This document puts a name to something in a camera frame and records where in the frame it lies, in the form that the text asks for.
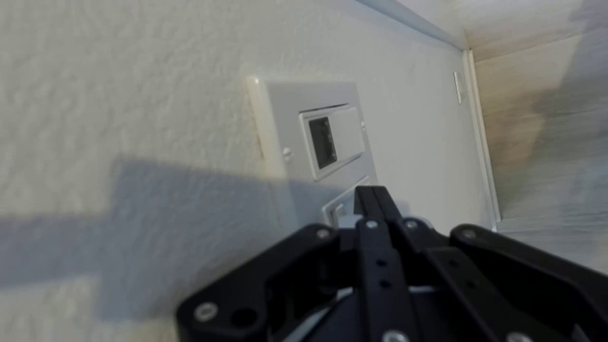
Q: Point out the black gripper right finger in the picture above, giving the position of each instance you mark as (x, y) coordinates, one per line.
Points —
(505, 267)

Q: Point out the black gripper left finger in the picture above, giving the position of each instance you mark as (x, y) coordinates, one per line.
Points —
(372, 267)

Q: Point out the white rocker switch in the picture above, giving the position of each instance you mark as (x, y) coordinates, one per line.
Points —
(338, 210)

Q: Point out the white switch with dark window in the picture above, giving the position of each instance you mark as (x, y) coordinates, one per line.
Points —
(346, 136)

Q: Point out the white double switch plate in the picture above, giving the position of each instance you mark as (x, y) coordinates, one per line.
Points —
(285, 115)

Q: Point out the white wall outlet plate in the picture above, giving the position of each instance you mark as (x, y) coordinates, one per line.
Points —
(456, 87)

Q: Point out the white door frame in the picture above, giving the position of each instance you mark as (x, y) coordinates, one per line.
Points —
(505, 20)

